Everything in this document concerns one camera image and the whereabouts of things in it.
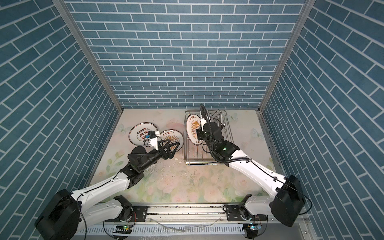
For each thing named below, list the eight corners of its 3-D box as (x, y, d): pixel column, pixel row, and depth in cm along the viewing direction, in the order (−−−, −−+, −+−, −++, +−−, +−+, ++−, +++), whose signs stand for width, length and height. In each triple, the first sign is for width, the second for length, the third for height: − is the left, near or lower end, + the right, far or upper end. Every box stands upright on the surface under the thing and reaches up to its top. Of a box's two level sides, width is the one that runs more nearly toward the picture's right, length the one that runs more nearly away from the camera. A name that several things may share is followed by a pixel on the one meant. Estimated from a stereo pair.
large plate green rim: (127, 145, 102) (125, 142, 98) (135, 125, 113) (133, 122, 110) (153, 145, 102) (152, 142, 99) (158, 126, 113) (156, 122, 110)
